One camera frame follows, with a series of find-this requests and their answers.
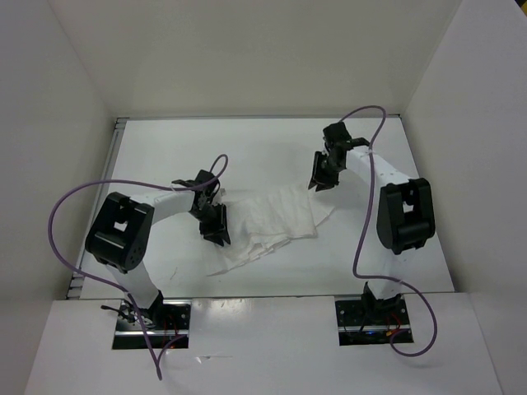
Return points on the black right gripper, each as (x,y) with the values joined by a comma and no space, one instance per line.
(318,176)

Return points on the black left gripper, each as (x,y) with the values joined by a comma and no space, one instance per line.
(219,229)

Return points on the white pleated skirt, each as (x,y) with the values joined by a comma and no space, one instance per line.
(260,224)

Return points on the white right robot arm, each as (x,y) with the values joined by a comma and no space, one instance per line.
(399,214)

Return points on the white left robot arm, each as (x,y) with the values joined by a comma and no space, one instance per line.
(119,235)

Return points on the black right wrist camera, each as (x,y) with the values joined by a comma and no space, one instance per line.
(336,133)

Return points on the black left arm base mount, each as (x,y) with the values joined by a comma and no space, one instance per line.
(172,331)

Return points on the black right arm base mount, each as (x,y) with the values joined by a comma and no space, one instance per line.
(357,328)

